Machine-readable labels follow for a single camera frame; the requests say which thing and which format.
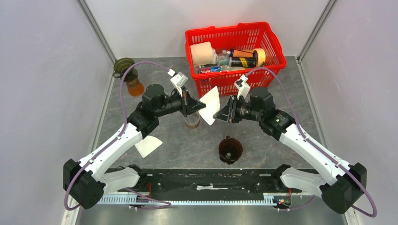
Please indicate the black orange cylinder can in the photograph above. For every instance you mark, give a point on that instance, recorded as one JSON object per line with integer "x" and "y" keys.
{"x": 242, "y": 58}

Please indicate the beige paper roll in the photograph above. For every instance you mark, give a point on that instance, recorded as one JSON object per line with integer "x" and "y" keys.
{"x": 202, "y": 54}

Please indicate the clear plastic bottle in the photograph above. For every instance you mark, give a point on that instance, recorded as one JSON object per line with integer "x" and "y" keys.
{"x": 223, "y": 59}

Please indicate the red plastic basket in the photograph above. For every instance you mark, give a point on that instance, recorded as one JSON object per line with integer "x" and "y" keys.
{"x": 244, "y": 36}

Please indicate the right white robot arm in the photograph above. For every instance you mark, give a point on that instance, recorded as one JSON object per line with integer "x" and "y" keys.
{"x": 337, "y": 182}

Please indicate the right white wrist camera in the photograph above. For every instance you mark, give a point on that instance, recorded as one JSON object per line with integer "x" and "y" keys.
{"x": 242, "y": 86}

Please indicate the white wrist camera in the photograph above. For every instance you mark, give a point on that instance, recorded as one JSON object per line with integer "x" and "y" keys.
{"x": 242, "y": 86}
{"x": 178, "y": 80}

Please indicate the yellow masking tape roll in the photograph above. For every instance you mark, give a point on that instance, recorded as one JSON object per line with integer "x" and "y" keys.
{"x": 260, "y": 56}

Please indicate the green transparent dripper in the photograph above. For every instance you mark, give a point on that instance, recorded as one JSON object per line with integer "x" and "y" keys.
{"x": 120, "y": 67}

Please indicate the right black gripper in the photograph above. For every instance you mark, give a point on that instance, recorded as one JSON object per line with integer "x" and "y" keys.
{"x": 230, "y": 110}

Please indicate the brown transparent dripper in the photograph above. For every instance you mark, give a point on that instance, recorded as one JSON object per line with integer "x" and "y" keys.
{"x": 230, "y": 150}

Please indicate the small glass beaker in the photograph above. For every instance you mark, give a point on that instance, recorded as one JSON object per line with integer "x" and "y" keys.
{"x": 192, "y": 121}

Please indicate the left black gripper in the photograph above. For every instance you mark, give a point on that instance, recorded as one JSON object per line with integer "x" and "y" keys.
{"x": 188, "y": 104}

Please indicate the white cable duct strip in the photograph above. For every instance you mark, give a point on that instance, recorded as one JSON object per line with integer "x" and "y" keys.
{"x": 132, "y": 199}

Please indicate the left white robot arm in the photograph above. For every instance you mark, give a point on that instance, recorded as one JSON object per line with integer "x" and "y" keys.
{"x": 86, "y": 180}

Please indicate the orange glass flask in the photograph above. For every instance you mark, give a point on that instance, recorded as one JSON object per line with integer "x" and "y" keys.
{"x": 135, "y": 87}

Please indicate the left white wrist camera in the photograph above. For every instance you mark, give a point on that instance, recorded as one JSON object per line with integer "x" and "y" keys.
{"x": 178, "y": 80}

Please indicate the white paper coffee filter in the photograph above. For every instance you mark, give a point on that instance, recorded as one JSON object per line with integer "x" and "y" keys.
{"x": 212, "y": 102}

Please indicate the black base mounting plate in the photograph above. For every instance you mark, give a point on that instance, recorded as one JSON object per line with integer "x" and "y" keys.
{"x": 208, "y": 184}

